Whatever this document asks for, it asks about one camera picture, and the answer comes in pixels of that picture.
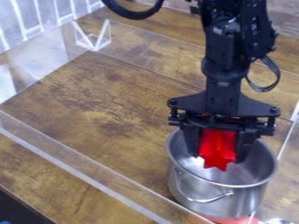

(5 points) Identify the black cable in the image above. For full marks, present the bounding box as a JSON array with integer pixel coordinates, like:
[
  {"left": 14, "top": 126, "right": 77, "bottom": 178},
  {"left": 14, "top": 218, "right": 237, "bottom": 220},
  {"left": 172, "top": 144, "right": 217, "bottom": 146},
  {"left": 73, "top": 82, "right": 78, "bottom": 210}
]
[{"left": 98, "top": 0, "right": 166, "bottom": 21}]

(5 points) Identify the clear acrylic triangle bracket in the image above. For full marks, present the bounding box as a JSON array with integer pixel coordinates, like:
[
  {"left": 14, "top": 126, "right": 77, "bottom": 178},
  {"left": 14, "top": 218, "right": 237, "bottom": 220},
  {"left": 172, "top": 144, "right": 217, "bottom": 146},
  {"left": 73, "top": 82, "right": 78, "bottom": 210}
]
[{"left": 70, "top": 19, "right": 112, "bottom": 52}]

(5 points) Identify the red plastic block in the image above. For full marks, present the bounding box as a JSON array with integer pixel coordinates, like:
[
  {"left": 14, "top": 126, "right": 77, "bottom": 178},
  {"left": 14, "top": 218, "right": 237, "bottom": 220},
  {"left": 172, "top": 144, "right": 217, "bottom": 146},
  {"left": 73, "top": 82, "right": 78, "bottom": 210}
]
[{"left": 199, "top": 129, "right": 237, "bottom": 171}]

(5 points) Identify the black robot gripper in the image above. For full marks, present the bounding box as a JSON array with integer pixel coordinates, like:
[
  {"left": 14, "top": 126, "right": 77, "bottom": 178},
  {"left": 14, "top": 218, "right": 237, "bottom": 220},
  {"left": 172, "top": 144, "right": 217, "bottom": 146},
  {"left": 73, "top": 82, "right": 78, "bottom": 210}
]
[{"left": 166, "top": 79, "right": 280, "bottom": 163}]

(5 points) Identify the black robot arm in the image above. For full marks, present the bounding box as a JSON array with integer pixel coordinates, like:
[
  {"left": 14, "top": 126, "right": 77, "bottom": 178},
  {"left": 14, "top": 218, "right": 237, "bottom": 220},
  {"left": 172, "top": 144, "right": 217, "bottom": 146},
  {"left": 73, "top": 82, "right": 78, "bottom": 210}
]
[{"left": 168, "top": 0, "right": 280, "bottom": 170}]

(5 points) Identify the silver metal object corner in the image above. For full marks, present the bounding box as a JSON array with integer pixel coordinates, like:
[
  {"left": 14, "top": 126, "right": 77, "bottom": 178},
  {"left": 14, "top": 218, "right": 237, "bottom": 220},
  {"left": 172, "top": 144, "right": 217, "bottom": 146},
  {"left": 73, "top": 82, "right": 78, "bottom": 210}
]
[{"left": 259, "top": 218, "right": 295, "bottom": 224}]

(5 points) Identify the red object under pot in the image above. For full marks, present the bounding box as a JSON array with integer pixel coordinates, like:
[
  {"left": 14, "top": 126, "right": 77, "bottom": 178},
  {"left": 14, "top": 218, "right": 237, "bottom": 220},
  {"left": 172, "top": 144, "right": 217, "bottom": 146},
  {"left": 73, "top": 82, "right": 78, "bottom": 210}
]
[{"left": 186, "top": 215, "right": 259, "bottom": 224}]

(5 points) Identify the silver metal pot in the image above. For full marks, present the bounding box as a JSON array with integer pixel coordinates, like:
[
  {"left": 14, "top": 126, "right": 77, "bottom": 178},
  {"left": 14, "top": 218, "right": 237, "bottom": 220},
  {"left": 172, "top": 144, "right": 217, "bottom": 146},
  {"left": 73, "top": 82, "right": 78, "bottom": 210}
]
[{"left": 165, "top": 130, "right": 277, "bottom": 219}]

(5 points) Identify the clear acrylic front barrier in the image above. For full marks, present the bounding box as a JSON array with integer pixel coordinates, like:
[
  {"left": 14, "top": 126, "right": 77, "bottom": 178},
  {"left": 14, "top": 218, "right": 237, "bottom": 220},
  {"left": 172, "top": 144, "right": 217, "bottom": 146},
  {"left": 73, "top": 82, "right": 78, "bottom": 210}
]
[{"left": 0, "top": 110, "right": 213, "bottom": 224}]

